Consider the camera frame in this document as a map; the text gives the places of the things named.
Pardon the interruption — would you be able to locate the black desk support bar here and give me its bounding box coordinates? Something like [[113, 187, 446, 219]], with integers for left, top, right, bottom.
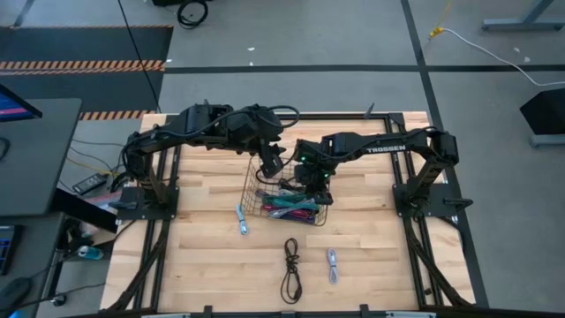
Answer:
[[52, 188, 118, 234]]

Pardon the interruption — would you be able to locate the gold wire basket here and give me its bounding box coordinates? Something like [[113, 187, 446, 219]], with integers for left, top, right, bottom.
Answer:
[[239, 153, 330, 228]]

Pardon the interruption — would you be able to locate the white floor cable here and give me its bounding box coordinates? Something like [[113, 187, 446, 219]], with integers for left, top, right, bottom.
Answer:
[[442, 26, 565, 87]]

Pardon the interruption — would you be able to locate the grey stand base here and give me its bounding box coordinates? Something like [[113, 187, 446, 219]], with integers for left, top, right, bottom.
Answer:
[[530, 133, 565, 148]]

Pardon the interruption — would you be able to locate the black computer mouse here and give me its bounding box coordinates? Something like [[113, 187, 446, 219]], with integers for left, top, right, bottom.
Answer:
[[0, 276, 33, 313]]

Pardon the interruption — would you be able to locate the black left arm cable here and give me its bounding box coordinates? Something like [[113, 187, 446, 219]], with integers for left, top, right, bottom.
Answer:
[[263, 103, 302, 131]]

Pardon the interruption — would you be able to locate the thin black hanging cable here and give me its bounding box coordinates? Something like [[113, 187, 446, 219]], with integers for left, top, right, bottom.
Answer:
[[116, 0, 162, 115]]

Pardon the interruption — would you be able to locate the black power adapter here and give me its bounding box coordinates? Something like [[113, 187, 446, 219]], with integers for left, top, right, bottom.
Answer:
[[72, 172, 109, 196]]

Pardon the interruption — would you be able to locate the grey braided USB-C cable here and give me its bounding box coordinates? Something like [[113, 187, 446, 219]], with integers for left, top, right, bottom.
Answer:
[[326, 247, 341, 285], [267, 201, 320, 220]]

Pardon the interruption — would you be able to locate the computer monitor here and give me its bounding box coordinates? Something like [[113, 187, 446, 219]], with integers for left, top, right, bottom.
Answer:
[[0, 83, 44, 123]]

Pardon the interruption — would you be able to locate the black box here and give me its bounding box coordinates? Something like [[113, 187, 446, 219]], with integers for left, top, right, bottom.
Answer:
[[518, 87, 565, 136]]

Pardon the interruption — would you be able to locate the black hazard-striped floor mat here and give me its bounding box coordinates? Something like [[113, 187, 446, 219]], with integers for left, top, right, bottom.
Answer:
[[0, 25, 174, 121]]

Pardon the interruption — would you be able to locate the long thick black cable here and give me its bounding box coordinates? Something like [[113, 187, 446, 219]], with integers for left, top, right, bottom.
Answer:
[[279, 237, 305, 306]]

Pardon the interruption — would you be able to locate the light blue USB-C cable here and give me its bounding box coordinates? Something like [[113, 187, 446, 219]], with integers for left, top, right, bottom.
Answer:
[[235, 203, 251, 237]]

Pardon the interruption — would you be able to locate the yellow hanging cord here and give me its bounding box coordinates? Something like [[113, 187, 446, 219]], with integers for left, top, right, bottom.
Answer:
[[428, 0, 455, 40]]

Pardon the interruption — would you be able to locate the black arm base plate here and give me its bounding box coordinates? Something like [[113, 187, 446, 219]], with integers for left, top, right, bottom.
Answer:
[[391, 182, 474, 218], [115, 185, 180, 221]]

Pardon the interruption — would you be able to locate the backlit keyboard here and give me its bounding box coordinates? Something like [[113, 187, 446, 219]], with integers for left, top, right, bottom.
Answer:
[[0, 224, 15, 276]]

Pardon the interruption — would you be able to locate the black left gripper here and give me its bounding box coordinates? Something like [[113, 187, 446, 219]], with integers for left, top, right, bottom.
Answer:
[[255, 140, 286, 179]]

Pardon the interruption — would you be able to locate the teal USB-C cable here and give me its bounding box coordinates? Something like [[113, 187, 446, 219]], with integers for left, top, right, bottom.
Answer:
[[260, 193, 320, 211]]

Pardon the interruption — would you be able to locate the black low desk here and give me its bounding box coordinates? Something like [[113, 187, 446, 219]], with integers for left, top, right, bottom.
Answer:
[[0, 211, 67, 318]]

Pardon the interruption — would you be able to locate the red USB-C cable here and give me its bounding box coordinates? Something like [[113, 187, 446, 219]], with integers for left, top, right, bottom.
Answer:
[[260, 203, 313, 221]]

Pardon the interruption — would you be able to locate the short black USB-C cable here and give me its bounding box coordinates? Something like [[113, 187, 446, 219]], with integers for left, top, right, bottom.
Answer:
[[254, 170, 290, 187]]

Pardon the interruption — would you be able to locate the grey table leg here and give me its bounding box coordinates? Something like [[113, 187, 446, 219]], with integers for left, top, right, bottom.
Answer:
[[480, 0, 565, 33]]

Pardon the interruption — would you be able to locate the black aluminium table frame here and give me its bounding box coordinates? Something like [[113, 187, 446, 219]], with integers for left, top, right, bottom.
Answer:
[[101, 110, 470, 318]]

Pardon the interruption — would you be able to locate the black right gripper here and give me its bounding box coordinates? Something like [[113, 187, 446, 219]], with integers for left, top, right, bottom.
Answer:
[[304, 167, 335, 206]]

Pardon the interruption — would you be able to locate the coiled black floor cable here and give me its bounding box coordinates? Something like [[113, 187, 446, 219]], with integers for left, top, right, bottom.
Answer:
[[176, 0, 210, 31]]

